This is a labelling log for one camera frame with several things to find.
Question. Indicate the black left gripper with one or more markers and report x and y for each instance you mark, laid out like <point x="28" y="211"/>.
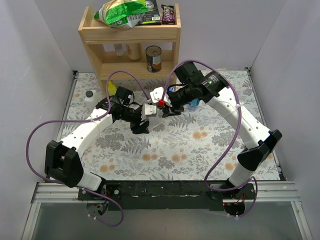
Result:
<point x="139" y="120"/>

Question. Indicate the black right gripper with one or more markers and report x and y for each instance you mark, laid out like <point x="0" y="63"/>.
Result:
<point x="176" y="103"/>

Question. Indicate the blue label water bottle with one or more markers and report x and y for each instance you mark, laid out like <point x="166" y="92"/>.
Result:
<point x="171" y="89"/>
<point x="193" y="105"/>

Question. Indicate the clear plastic bottle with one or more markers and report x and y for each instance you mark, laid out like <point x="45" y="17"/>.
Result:
<point x="155" y="119"/>

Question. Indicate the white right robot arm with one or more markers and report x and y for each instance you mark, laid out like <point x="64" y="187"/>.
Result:
<point x="216" y="91"/>

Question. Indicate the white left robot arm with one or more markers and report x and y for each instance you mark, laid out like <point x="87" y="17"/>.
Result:
<point x="63" y="158"/>

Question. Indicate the yellow squeeze bottle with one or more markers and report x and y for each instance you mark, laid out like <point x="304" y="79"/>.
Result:
<point x="111" y="88"/>

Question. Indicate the white bottle black cap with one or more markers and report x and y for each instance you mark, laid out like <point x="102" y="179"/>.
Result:
<point x="91" y="98"/>

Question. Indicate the beige cylinder bottle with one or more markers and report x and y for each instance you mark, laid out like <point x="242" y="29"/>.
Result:
<point x="134" y="51"/>

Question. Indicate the floral tablecloth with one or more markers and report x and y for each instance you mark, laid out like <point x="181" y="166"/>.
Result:
<point x="182" y="147"/>

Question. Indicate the tin can with label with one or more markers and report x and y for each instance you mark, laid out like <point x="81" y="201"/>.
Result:
<point x="153" y="58"/>

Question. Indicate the wooden shelf rack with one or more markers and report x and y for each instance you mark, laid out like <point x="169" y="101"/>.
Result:
<point x="98" y="40"/>

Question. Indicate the brown candy bar pack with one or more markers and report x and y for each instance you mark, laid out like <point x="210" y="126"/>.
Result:
<point x="168" y="15"/>

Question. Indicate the black snack box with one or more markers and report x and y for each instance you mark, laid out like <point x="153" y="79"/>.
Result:
<point x="152" y="17"/>

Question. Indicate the green chip bag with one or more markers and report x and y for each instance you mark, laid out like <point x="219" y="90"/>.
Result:
<point x="121" y="13"/>

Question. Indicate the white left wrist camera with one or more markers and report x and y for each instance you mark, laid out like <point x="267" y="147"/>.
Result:
<point x="148" y="112"/>

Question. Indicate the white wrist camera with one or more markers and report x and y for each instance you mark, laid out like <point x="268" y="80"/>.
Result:
<point x="159" y="98"/>
<point x="148" y="112"/>

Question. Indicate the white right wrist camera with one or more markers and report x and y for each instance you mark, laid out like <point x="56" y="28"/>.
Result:
<point x="159" y="98"/>

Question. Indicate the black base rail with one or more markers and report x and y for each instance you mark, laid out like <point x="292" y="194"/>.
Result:
<point x="218" y="196"/>

